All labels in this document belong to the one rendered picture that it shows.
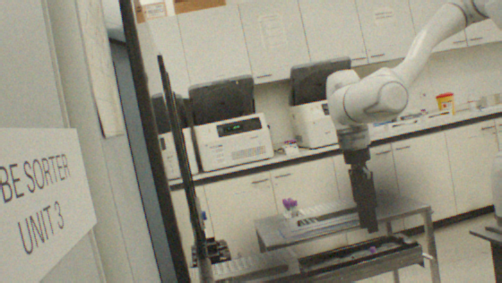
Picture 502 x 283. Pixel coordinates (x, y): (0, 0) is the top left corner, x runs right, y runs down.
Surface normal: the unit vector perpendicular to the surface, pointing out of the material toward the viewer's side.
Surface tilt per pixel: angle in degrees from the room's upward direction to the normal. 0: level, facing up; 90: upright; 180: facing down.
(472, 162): 90
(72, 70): 90
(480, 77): 90
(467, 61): 90
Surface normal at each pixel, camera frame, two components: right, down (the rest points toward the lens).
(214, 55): 0.12, 0.03
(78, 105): 0.77, -0.12
